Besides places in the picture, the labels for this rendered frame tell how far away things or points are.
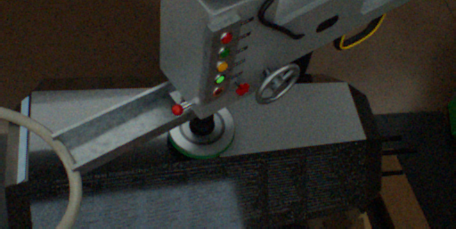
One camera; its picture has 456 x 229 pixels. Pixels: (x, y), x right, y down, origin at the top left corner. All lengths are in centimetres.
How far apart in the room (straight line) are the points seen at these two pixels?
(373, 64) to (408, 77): 20
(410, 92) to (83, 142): 214
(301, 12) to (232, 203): 72
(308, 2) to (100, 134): 66
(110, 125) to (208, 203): 47
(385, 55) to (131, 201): 200
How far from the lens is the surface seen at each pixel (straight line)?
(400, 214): 279
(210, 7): 126
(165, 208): 189
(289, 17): 150
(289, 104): 202
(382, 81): 331
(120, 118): 163
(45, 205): 188
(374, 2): 182
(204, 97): 144
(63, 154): 155
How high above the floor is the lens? 244
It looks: 55 degrees down
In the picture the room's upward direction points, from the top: 10 degrees clockwise
